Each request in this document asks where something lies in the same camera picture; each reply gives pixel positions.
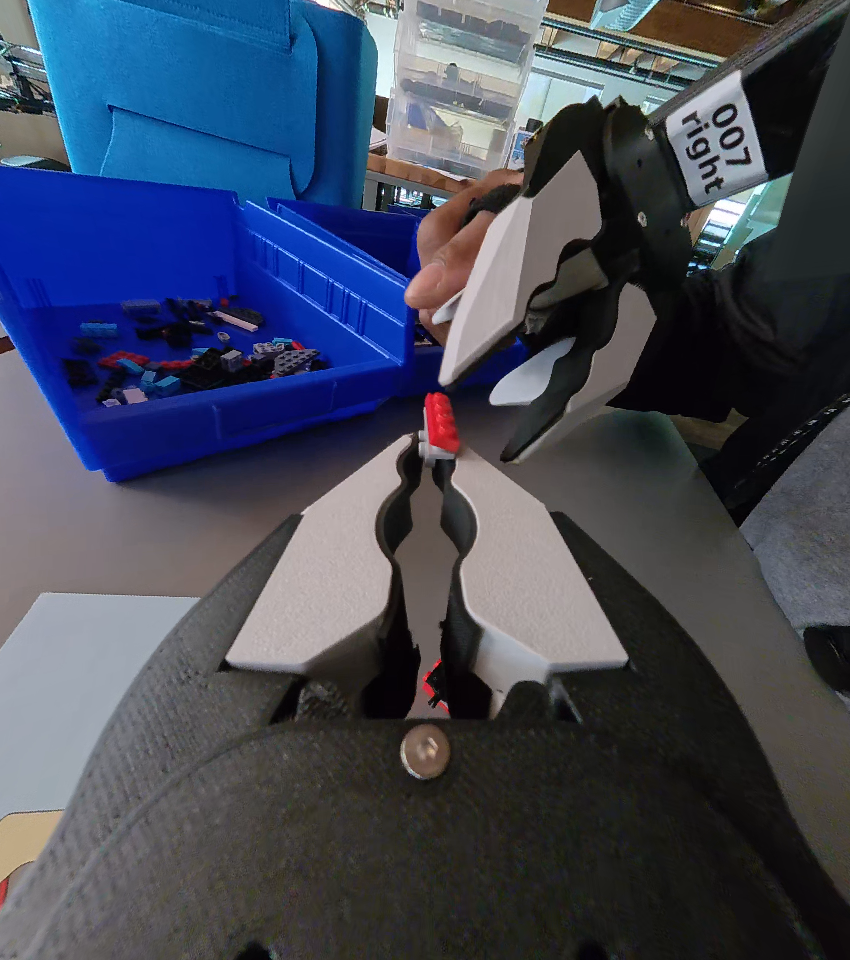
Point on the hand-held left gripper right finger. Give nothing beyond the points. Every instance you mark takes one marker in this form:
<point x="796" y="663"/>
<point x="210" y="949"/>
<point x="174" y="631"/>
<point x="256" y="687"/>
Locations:
<point x="537" y="592"/>

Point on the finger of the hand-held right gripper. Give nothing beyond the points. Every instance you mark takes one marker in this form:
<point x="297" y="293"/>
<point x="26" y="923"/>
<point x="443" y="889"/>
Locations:
<point x="604" y="352"/>
<point x="522" y="262"/>

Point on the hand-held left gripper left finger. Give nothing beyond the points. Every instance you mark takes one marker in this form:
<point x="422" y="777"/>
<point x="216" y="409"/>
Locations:
<point x="312" y="592"/>

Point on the blue plastic bin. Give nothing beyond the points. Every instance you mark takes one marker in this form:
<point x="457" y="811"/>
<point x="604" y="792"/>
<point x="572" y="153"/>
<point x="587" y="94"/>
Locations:
<point x="365" y="232"/>
<point x="95" y="247"/>

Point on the red toy plate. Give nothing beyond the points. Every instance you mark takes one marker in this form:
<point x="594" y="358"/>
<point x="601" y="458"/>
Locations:
<point x="443" y="424"/>

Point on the dark grey studded toy plate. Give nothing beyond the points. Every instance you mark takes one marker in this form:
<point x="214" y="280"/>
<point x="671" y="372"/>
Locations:
<point x="432" y="448"/>

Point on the person's right forearm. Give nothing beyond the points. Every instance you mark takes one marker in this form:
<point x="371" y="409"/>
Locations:
<point x="754" y="322"/>

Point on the grey desk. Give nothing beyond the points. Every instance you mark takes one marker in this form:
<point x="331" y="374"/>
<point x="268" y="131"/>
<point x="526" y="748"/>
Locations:
<point x="95" y="525"/>

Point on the person's right hand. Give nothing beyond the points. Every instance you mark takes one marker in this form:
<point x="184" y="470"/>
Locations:
<point x="455" y="240"/>

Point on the small printed card box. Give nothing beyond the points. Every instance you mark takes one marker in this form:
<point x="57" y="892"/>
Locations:
<point x="522" y="142"/>

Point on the red and black toy model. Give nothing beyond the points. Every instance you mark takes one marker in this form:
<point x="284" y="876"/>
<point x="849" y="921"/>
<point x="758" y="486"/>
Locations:
<point x="434" y="684"/>

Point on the wooden table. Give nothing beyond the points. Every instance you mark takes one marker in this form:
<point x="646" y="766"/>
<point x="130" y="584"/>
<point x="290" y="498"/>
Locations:
<point x="410" y="174"/>

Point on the stack of clear plastic bins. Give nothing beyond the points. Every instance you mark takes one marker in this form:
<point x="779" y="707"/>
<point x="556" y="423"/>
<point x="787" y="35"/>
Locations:
<point x="462" y="75"/>

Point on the large pile of toy bricks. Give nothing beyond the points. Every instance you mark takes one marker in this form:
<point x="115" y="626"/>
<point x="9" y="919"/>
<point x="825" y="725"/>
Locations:
<point x="192" y="360"/>

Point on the pale instruction booklet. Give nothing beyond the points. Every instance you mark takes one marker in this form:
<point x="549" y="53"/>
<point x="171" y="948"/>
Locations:
<point x="57" y="697"/>

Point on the person's upper body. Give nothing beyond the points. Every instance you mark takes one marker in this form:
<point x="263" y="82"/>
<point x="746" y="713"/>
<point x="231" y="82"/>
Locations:
<point x="829" y="525"/>

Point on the blue felt bag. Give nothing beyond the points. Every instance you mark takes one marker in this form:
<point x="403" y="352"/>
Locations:
<point x="207" y="90"/>

